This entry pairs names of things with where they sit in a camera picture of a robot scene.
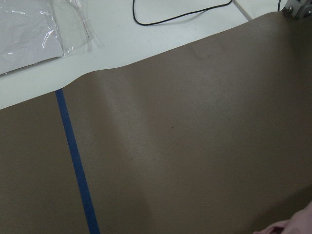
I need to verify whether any aluminium frame post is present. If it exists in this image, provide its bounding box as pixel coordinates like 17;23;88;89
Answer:
282;0;312;20

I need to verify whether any brown paper table cover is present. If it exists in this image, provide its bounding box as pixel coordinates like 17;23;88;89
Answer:
0;13;312;234

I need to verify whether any clear plastic bag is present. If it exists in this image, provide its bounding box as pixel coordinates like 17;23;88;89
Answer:
0;0;103;76

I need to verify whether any black cable on desk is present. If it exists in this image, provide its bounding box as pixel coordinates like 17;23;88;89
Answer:
132;0;233;26

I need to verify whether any pink t-shirt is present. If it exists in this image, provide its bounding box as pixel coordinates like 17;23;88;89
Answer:
254;202;312;234

